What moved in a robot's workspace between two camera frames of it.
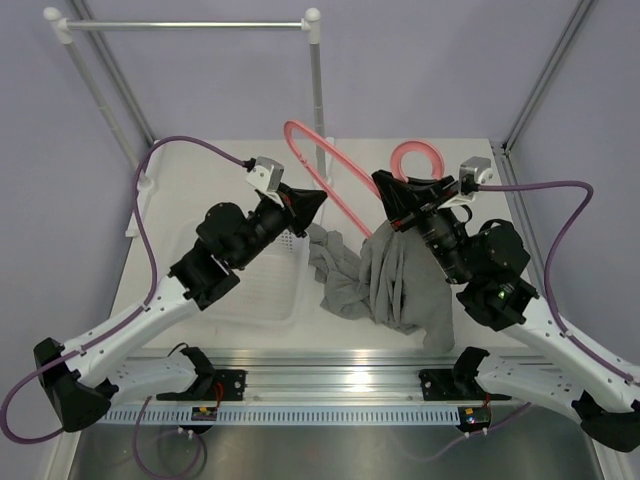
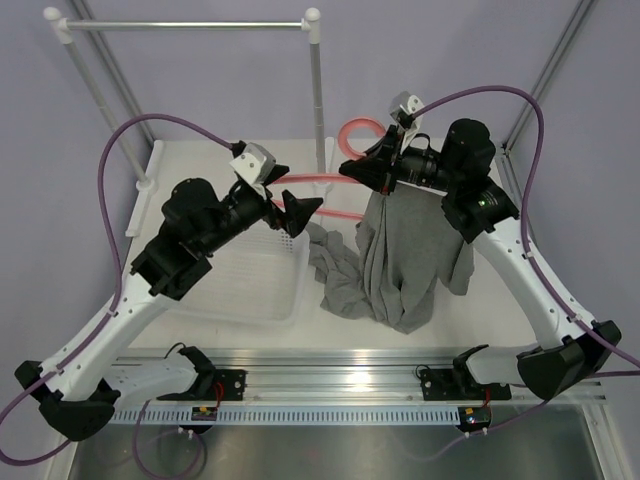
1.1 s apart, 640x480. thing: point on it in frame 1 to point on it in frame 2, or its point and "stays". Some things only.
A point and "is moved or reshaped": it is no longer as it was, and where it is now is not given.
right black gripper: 406,198 to 376,169
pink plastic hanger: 349,165 to 334,178
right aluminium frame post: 522,118 stays
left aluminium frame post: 116,73 stays
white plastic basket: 278,288 stays
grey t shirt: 400,280 is moved or reshaped
